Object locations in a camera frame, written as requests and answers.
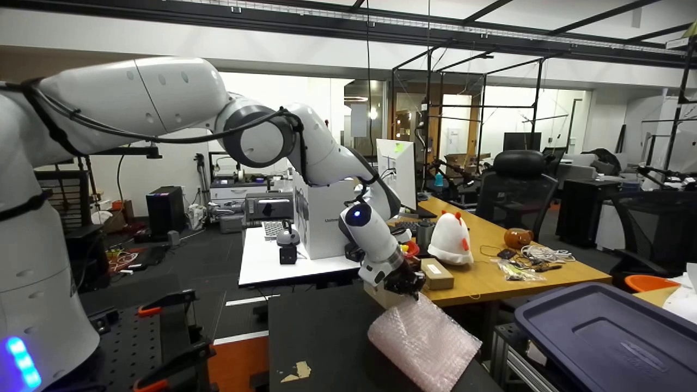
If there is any small tan box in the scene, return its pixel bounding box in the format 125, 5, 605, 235
421, 257, 456, 292

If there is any orange bowl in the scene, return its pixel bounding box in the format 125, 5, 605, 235
622, 273, 682, 294

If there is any dark blue bin lid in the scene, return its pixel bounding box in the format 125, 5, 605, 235
512, 281, 697, 392

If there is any white table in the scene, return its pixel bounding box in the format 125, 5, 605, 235
237, 225, 365, 288

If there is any grey machine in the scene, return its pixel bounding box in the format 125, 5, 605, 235
245, 190, 296, 225

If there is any pink bubble plastic sheet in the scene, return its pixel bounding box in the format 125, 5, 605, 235
365, 292, 485, 392

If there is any black joystick controller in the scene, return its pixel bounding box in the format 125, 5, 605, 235
277, 225, 300, 266

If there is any black bin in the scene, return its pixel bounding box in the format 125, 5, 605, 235
557, 176, 619, 249

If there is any wooden desk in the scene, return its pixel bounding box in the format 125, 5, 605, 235
417, 195, 613, 306

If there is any black office chair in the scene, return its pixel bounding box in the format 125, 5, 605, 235
474, 148, 563, 235

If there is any black clamp orange handle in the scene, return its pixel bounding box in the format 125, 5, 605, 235
133, 341, 215, 392
138, 288, 199, 320

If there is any black computer tower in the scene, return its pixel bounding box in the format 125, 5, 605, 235
145, 186, 190, 238

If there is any orange ball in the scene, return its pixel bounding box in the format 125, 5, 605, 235
503, 227, 535, 250

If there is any white equipment cabinet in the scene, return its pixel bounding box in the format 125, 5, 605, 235
374, 138, 418, 212

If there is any clutter of small parts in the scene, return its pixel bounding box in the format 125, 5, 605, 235
497, 242, 575, 284

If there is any white plastic bag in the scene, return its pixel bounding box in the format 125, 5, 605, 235
424, 210, 474, 269

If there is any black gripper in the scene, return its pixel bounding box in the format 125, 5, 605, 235
374, 250, 429, 298

